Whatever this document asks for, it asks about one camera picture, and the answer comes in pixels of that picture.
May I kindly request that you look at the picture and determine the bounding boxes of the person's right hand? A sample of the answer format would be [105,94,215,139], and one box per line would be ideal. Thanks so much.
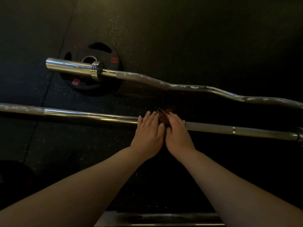
[158,109,197,163]

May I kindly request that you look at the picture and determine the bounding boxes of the person's left hand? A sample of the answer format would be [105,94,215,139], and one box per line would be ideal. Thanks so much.
[130,111,166,161]

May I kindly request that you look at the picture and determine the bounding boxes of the small brown pad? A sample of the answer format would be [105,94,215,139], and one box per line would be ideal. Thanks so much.
[157,108,175,127]

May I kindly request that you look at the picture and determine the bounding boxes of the person's right forearm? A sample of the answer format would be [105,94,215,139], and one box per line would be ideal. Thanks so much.
[176,149,303,227]

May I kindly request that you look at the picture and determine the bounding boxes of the person's left forearm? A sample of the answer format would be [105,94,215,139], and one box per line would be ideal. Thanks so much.
[0,146,149,227]

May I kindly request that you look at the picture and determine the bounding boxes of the curved steel curl bar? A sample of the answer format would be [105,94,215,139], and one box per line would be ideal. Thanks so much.
[45,58,303,109]

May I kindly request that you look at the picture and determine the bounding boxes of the black weight plate with grip holes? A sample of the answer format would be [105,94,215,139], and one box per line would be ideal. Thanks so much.
[58,41,124,93]

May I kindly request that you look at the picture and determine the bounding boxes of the straight steel barbell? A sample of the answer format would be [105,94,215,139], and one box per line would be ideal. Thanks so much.
[0,103,303,143]

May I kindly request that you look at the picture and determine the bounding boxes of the dark metal bar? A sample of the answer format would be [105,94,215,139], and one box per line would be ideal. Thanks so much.
[94,211,225,227]

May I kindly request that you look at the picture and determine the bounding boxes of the dark round weight plate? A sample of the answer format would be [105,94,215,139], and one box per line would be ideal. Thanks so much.
[0,160,36,201]

